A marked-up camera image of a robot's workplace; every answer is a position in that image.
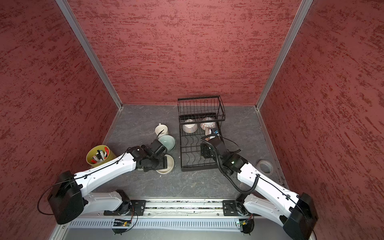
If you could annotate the orange pattern bowl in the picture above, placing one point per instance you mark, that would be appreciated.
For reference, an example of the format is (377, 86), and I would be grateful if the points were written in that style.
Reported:
(208, 132)

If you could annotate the markers in yellow cup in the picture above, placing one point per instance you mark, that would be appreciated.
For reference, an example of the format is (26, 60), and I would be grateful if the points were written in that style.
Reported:
(98, 154)

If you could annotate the teal line pattern bowl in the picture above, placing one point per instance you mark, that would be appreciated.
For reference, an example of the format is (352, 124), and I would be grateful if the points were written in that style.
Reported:
(168, 142)

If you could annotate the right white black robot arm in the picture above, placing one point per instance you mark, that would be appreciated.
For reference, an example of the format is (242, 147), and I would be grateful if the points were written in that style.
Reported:
(295, 213)

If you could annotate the blue triangle pattern bowl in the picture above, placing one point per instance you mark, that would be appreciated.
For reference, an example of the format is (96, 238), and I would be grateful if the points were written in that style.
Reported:
(208, 123)

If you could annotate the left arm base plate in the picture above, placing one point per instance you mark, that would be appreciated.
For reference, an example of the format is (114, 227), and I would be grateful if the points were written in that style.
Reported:
(136, 207)

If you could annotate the black wire dish rack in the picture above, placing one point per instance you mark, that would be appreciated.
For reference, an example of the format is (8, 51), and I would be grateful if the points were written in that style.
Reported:
(198, 108)

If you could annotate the white ceramic mug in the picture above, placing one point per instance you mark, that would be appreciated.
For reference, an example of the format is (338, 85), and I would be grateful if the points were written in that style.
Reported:
(161, 130)

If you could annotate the yellow cup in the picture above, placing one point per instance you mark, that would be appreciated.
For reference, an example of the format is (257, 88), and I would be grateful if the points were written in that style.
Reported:
(111, 157)

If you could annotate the grey tape roll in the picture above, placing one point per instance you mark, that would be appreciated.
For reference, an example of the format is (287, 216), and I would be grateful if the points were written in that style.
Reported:
(265, 166)

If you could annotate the aluminium front rail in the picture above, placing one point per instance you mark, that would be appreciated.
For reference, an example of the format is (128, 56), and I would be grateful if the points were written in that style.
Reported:
(180, 207)

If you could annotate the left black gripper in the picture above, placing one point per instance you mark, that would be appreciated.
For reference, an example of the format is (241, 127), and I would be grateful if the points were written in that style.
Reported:
(162, 164)

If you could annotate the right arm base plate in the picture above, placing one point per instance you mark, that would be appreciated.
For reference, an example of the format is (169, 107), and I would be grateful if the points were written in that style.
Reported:
(234, 208)

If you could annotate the pink striped bowl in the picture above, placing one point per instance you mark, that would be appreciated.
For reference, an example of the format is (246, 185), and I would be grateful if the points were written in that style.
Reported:
(189, 127)

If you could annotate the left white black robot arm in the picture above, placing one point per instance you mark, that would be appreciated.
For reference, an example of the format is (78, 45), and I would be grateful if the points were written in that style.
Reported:
(72, 194)

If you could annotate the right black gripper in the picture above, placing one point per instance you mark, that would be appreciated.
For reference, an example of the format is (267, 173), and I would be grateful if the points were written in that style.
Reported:
(205, 150)

